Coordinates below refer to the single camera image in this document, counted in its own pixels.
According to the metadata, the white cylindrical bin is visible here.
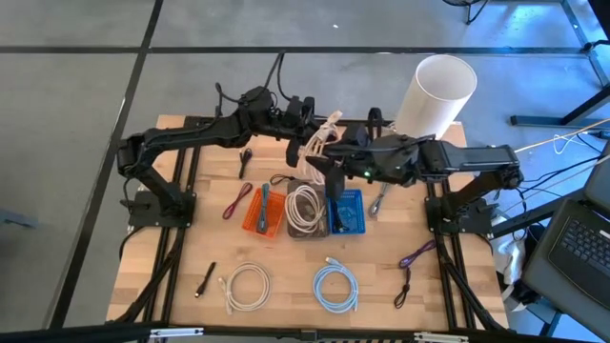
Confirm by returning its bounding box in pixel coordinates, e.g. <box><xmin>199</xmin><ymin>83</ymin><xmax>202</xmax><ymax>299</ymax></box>
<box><xmin>393</xmin><ymin>53</ymin><xmax>478</xmax><ymax>142</ymax></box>

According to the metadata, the grey braided cable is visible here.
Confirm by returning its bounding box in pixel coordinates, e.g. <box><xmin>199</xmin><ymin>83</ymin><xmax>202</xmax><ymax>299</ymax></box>
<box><xmin>367</xmin><ymin>183</ymin><xmax>393</xmax><ymax>219</ymax></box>

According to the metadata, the blue plastic basket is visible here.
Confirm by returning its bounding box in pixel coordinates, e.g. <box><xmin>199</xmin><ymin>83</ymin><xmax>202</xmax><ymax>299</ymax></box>
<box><xmin>326</xmin><ymin>189</ymin><xmax>367</xmax><ymax>236</ymax></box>

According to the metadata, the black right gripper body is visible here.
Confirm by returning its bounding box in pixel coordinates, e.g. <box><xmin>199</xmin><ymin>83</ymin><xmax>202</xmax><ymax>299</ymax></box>
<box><xmin>314</xmin><ymin>142</ymin><xmax>366</xmax><ymax>180</ymax></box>

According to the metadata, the white plastic bag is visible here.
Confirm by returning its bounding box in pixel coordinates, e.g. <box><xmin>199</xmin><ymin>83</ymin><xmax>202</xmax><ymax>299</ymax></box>
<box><xmin>489</xmin><ymin>228</ymin><xmax>525</xmax><ymax>287</ymax></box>

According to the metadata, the silver metal bracket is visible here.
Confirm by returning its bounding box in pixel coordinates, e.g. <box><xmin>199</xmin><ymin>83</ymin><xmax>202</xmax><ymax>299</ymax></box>
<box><xmin>149</xmin><ymin>327</ymin><xmax>205</xmax><ymax>340</ymax></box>
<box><xmin>413</xmin><ymin>332</ymin><xmax>470</xmax><ymax>343</ymax></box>

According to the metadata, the grey plastic tray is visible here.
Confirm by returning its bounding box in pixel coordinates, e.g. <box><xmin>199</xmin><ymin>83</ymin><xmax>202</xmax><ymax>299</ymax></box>
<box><xmin>285</xmin><ymin>178</ymin><xmax>331</xmax><ymax>239</ymax></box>

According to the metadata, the dark grey laptop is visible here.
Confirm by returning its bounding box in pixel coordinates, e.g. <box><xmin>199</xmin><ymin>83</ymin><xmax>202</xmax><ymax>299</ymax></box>
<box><xmin>520</xmin><ymin>142</ymin><xmax>610</xmax><ymax>340</ymax></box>

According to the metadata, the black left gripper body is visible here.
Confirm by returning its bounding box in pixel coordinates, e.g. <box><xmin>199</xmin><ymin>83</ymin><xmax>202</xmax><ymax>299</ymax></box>
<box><xmin>284</xmin><ymin>96</ymin><xmax>316</xmax><ymax>140</ymax></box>

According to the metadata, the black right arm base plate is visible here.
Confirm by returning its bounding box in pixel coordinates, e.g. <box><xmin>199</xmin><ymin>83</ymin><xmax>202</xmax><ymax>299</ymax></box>
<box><xmin>425</xmin><ymin>189</ymin><xmax>495</xmax><ymax>235</ymax></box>

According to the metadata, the black pen-like adapter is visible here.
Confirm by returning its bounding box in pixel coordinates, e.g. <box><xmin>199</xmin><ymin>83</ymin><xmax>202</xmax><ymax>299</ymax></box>
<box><xmin>193</xmin><ymin>261</ymin><xmax>217</xmax><ymax>299</ymax></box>

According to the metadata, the orange plastic basket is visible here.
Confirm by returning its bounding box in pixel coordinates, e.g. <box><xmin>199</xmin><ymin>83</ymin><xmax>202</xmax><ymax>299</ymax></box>
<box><xmin>241</xmin><ymin>187</ymin><xmax>288</xmax><ymax>239</ymax></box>

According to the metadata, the grey floor object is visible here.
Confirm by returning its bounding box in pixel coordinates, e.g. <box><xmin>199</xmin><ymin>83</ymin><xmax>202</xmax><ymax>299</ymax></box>
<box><xmin>0</xmin><ymin>208</ymin><xmax>38</xmax><ymax>230</ymax></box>

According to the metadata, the black rig crossbar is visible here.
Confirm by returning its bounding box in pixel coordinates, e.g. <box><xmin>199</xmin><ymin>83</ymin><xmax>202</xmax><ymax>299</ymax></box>
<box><xmin>0</xmin><ymin>321</ymin><xmax>610</xmax><ymax>343</ymax></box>

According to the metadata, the blue metal leg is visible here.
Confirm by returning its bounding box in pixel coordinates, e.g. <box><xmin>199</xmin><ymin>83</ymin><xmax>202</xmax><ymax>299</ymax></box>
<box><xmin>523</xmin><ymin>299</ymin><xmax>566</xmax><ymax>337</ymax></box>

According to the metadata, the maroon cable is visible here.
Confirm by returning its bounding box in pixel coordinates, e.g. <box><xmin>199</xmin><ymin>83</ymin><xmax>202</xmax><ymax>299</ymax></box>
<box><xmin>221</xmin><ymin>181</ymin><xmax>254</xmax><ymax>221</ymax></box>

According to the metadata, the black aluminium table frame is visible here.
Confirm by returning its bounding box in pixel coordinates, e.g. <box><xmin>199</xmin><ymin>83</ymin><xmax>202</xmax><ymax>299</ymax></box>
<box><xmin>142</xmin><ymin>105</ymin><xmax>482</xmax><ymax>333</ymax></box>

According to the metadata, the light blue cable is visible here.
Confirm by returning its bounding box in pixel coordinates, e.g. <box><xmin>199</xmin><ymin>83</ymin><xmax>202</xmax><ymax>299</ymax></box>
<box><xmin>312</xmin><ymin>256</ymin><xmax>359</xmax><ymax>314</ymax></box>

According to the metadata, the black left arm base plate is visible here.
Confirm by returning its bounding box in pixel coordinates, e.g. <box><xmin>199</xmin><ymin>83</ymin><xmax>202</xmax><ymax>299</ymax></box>
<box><xmin>127</xmin><ymin>190</ymin><xmax>197</xmax><ymax>230</ymax></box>

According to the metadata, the black sleeved cable bundle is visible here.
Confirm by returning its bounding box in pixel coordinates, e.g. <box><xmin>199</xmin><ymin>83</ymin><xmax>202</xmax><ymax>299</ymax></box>
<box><xmin>112</xmin><ymin>227</ymin><xmax>188</xmax><ymax>325</ymax></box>
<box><xmin>436</xmin><ymin>232</ymin><xmax>509</xmax><ymax>333</ymax></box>

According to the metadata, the dark metal bar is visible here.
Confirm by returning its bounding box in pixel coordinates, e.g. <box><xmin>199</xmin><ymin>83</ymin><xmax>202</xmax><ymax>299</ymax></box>
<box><xmin>490</xmin><ymin>189</ymin><xmax>587</xmax><ymax>239</ymax></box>

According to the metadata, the purple cable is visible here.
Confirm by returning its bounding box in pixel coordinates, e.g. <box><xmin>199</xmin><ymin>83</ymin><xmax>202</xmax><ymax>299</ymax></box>
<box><xmin>398</xmin><ymin>239</ymin><xmax>437</xmax><ymax>269</ymax></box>

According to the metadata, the black metal stand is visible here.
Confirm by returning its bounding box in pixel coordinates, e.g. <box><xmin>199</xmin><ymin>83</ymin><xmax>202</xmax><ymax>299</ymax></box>
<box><xmin>509</xmin><ymin>0</ymin><xmax>610</xmax><ymax>128</ymax></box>

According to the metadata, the white cable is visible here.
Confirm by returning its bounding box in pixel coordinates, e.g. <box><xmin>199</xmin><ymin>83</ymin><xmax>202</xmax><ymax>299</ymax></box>
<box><xmin>297</xmin><ymin>110</ymin><xmax>345</xmax><ymax>188</ymax></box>
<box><xmin>217</xmin><ymin>260</ymin><xmax>273</xmax><ymax>315</ymax></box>
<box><xmin>284</xmin><ymin>184</ymin><xmax>328</xmax><ymax>234</ymax></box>

